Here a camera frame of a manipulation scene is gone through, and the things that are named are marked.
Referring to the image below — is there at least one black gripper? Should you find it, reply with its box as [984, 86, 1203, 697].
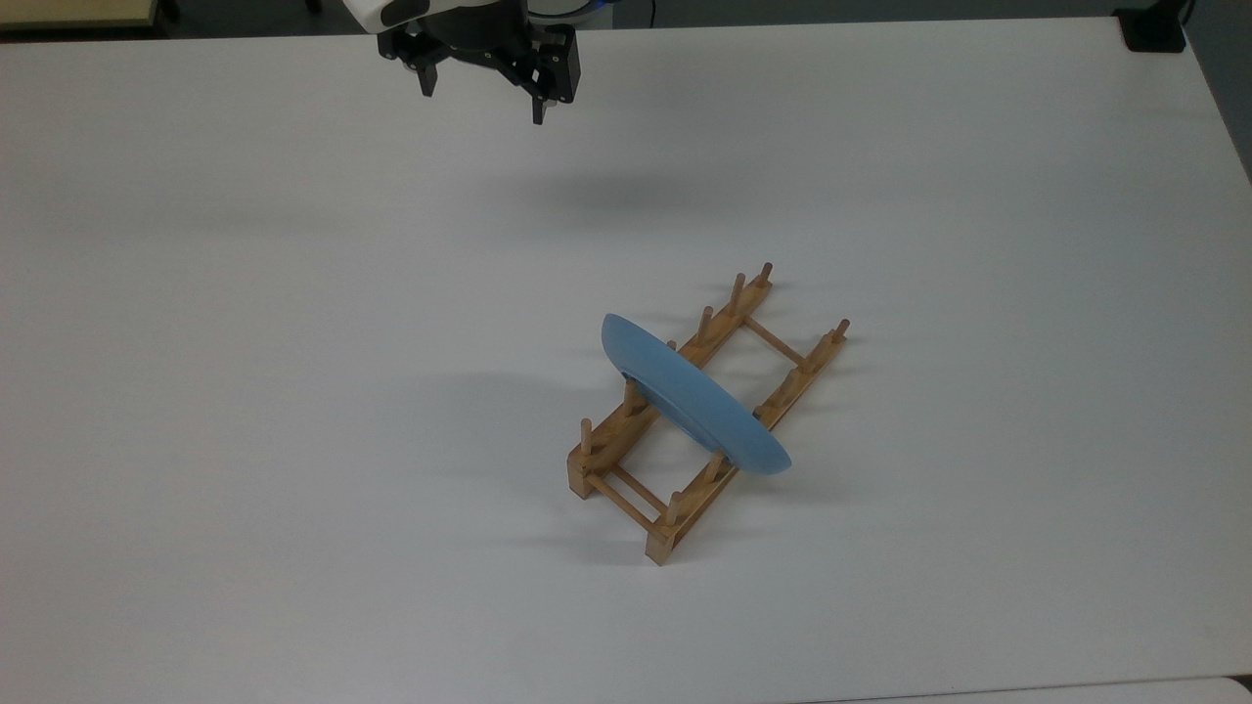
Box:
[377, 0, 583, 127]

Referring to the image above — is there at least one blue round plate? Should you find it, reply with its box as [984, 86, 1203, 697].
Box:
[600, 313, 793, 478]

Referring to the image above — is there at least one wooden plate rack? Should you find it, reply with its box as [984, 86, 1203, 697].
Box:
[566, 261, 852, 567]

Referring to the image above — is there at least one light wooden desk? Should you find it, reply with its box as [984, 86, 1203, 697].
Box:
[0, 0, 159, 31]

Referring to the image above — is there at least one black camera stand clamp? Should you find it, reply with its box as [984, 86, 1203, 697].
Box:
[1113, 3, 1191, 54]

